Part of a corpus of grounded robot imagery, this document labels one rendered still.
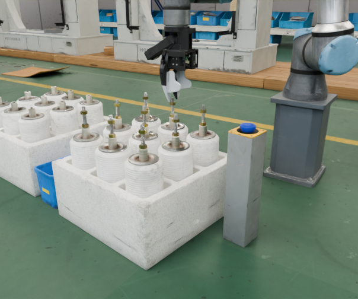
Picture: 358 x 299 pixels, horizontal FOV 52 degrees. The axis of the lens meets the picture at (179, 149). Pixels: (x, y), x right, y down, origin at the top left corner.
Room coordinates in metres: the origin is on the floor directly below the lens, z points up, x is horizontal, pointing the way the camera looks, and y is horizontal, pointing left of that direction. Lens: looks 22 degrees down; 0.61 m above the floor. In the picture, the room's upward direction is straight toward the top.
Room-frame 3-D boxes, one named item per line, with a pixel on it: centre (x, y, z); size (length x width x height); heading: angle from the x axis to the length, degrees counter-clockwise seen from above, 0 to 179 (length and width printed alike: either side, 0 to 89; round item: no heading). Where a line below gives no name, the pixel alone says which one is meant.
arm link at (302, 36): (1.27, -0.45, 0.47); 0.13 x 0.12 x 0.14; 8
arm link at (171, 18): (1.08, 0.00, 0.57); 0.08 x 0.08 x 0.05
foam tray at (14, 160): (1.36, 0.51, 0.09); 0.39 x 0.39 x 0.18; 50
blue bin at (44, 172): (1.14, 0.33, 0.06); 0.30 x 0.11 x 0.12; 139
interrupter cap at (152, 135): (0.99, 0.10, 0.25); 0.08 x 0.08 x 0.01
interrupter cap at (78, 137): (0.98, 0.26, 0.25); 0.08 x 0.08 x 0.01
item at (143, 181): (0.83, 0.09, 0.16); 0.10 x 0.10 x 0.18
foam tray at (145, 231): (0.99, 0.10, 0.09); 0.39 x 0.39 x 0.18; 49
